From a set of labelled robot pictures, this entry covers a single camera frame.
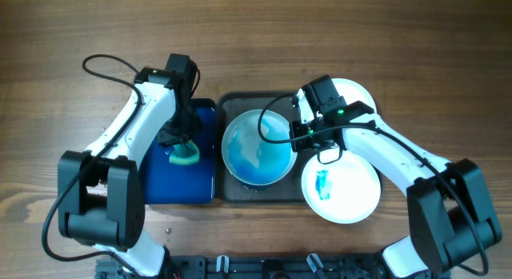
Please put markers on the white plate blue stain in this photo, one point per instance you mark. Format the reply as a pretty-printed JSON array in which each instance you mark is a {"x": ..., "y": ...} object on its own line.
[
  {"x": 252, "y": 151},
  {"x": 343, "y": 189}
]

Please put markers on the white plate blue stain front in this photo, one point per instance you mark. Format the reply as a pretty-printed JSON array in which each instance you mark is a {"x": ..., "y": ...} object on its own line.
[{"x": 343, "y": 189}]

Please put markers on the blue water tray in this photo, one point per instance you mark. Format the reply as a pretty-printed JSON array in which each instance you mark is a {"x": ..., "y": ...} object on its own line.
[{"x": 168, "y": 183}]

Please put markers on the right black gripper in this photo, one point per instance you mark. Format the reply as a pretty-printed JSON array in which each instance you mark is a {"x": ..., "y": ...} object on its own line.
[{"x": 298, "y": 136}]

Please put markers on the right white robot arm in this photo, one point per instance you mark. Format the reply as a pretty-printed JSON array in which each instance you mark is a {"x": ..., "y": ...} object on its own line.
[{"x": 452, "y": 220}]

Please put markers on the green yellow sponge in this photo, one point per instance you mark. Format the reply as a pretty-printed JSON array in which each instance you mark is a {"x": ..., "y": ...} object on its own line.
[{"x": 185, "y": 154}]

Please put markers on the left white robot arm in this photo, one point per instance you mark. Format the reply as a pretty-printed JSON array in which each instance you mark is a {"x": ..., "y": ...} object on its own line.
[{"x": 100, "y": 197}]

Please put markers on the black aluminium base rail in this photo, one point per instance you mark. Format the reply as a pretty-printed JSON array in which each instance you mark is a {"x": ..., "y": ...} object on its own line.
[{"x": 356, "y": 266}]

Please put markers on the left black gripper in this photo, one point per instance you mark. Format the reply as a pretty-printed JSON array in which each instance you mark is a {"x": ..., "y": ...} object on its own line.
[{"x": 195, "y": 126}]

